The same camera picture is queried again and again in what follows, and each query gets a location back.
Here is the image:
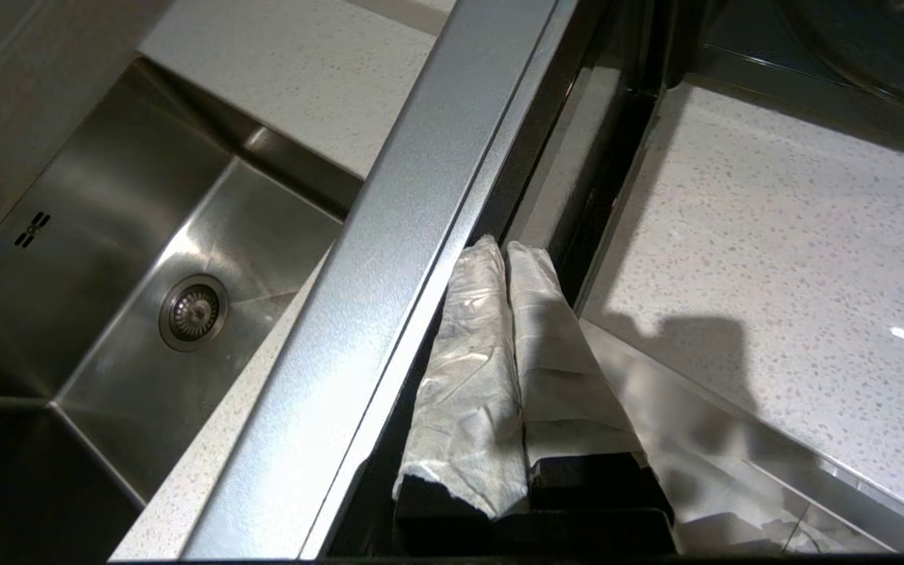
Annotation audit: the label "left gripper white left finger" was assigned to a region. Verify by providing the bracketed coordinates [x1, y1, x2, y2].
[393, 234, 531, 519]

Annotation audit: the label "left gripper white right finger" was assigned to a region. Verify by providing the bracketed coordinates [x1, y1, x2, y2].
[505, 240, 649, 468]

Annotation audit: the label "microwave door with dark window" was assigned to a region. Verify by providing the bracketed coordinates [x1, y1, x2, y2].
[181, 0, 708, 560]

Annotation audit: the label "grey glossy cabinet front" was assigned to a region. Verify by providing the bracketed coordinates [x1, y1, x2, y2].
[589, 326, 904, 560]

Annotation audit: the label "round metal sink drain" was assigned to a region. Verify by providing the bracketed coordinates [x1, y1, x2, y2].
[158, 273, 229, 352]

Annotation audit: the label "stainless steel sink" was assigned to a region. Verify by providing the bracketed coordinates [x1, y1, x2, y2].
[0, 55, 363, 565]

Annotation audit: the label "orange french fries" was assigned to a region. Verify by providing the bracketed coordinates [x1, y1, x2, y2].
[782, 0, 904, 115]

